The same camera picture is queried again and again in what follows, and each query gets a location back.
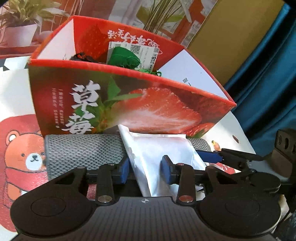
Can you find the red strawberry cardboard box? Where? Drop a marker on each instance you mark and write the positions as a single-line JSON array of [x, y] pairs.
[[170, 92]]

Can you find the black touchscreen glove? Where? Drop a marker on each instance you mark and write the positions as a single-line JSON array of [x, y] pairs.
[[83, 57]]

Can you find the white foil pouch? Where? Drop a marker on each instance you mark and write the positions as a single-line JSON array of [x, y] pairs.
[[145, 152]]

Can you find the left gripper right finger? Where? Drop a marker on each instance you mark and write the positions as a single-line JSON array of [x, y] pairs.
[[182, 175]]

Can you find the grey knitted cloth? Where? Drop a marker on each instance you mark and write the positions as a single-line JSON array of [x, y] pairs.
[[65, 152]]

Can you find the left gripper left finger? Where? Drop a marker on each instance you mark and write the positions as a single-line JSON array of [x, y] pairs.
[[108, 175]]

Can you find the teal curtain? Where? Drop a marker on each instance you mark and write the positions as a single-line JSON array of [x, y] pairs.
[[264, 86]]

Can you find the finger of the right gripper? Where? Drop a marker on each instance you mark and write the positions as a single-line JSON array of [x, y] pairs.
[[234, 159]]

